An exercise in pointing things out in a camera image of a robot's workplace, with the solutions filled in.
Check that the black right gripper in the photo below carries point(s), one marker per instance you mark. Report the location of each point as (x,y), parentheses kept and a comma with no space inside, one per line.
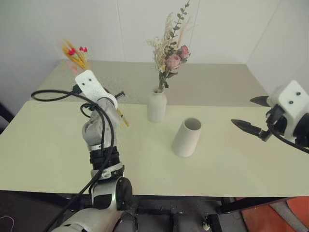
(277,119)

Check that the yellow wheat red flower bouquet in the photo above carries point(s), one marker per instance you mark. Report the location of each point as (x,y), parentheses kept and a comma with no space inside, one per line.
(77,58)

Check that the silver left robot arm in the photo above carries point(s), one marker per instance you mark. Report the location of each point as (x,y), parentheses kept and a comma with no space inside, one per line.
(96,128)

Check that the pink rose dried flower bouquet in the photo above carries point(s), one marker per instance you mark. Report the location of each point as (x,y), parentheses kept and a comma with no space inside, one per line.
(172,59)

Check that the white bottle-shaped vase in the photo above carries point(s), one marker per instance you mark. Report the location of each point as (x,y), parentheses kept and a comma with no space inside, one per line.
(157,107)

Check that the white cylinder vase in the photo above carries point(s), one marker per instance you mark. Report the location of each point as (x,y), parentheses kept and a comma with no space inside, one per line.
(186,140)

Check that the orange and grey seat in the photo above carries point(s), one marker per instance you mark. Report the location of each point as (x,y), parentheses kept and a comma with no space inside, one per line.
(277,217)

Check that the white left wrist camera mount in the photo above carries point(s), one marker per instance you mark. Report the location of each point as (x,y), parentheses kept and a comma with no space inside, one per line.
(90,83)

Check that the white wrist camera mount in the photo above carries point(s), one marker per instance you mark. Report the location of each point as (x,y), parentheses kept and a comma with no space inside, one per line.
(90,83)
(292,101)

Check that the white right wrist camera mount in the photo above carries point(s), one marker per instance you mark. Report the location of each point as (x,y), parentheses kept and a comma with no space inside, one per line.
(292,101)

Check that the black metal table frame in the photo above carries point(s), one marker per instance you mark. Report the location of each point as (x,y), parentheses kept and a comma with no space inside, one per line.
(243,204)

